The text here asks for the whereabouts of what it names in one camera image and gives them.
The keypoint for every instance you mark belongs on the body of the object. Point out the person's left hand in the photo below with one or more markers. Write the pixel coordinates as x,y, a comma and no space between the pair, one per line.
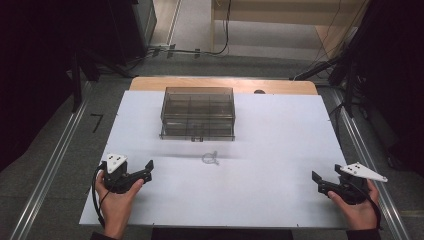
116,206

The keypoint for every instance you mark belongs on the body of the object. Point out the clear smoky plastic drawer box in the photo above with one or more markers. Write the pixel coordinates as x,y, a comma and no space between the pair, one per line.
198,113

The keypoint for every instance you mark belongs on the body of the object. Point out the white table board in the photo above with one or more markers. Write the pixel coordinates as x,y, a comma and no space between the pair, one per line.
273,140

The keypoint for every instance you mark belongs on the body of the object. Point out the black cabinet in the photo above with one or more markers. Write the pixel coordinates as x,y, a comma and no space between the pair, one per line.
136,26

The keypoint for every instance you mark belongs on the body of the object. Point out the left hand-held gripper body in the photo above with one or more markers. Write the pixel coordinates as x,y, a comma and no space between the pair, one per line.
115,173

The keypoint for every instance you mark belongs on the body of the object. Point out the metal floor rail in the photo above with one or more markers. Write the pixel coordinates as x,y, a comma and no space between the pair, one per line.
370,160
50,166

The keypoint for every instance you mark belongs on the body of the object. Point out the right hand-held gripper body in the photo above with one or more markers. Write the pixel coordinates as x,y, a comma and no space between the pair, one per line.
353,186

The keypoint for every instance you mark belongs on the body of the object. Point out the light wooden shelf unit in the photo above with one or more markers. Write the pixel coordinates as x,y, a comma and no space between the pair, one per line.
283,13

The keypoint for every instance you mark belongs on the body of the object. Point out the black metal stand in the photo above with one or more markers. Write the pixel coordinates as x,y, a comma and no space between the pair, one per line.
80,73
346,66

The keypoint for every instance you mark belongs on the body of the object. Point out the person's right hand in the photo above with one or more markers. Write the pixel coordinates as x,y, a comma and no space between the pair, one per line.
361,213

